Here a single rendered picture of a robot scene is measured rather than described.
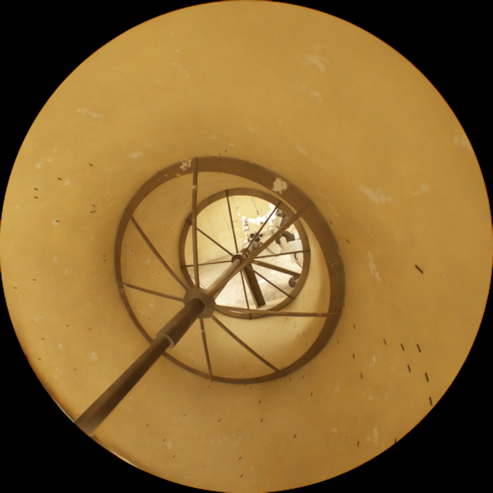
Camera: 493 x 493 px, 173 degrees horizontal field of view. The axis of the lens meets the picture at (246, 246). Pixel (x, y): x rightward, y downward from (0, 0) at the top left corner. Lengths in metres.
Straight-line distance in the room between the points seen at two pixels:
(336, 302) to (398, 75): 0.86
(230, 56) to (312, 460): 1.14
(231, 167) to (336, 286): 0.75
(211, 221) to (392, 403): 10.99
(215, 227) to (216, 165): 10.12
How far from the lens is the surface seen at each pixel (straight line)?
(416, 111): 0.18
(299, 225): 1.73
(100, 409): 0.60
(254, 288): 2.14
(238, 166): 0.78
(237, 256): 1.75
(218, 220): 10.78
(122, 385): 0.61
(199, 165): 0.85
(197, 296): 0.91
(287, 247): 2.33
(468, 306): 0.29
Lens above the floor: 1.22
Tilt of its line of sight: 6 degrees down
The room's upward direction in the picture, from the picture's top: 20 degrees counter-clockwise
